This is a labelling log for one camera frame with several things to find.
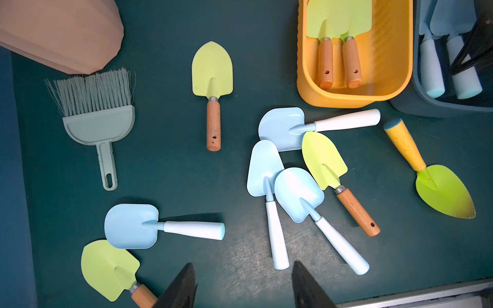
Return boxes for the green dustpan brush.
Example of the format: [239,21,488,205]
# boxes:
[45,68,135,191]

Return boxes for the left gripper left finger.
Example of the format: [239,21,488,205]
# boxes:
[153,263,197,308]

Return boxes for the blue shovel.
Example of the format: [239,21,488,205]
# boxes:
[419,0,445,98]
[430,0,483,100]
[274,168,370,275]
[104,204,225,250]
[246,140,290,270]

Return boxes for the blue shovel lying sideways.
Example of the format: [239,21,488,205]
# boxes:
[258,107,381,151]

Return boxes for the green shovel wooden handle back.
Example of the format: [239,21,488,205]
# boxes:
[191,41,233,151]

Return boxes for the green shovel corner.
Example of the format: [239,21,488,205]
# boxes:
[81,240,157,307]

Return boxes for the terracotta pot with flowers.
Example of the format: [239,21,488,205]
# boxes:
[1,1,124,74]

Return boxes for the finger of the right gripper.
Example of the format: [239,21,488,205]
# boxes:
[449,15,492,75]

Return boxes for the green shovel wooden handle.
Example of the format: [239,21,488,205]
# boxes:
[307,0,349,90]
[302,132,381,237]
[340,0,373,90]
[191,41,233,151]

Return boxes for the blue-grey storage box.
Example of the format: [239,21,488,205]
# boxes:
[390,1,492,118]

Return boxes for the green trowel yellow handle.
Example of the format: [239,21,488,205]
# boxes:
[383,119,476,219]

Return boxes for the aluminium front rail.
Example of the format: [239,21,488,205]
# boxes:
[336,278,492,307]

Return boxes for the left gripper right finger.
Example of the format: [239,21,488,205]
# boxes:
[291,261,336,308]

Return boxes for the yellow storage box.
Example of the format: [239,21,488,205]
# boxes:
[297,1,413,109]

